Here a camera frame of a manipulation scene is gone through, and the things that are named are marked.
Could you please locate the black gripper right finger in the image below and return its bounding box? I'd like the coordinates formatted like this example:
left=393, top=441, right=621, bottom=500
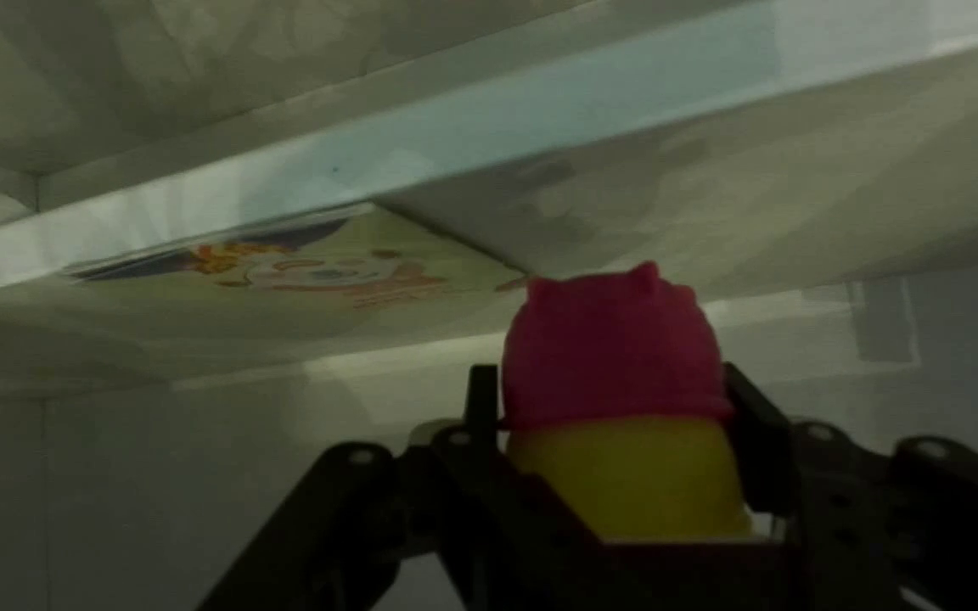
left=724, top=364, right=978, bottom=611

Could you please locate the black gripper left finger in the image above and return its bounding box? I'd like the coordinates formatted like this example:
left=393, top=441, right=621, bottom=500
left=201, top=364, right=589, bottom=611

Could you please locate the yellow plastic bowl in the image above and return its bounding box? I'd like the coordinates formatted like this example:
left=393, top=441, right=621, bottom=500
left=507, top=418, right=750, bottom=543

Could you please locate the white wooden cabinet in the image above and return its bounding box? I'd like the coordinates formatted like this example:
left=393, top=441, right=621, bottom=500
left=0, top=0, right=978, bottom=611

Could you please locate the colourful picture sheet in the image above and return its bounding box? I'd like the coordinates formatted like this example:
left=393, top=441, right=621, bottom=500
left=74, top=202, right=518, bottom=310

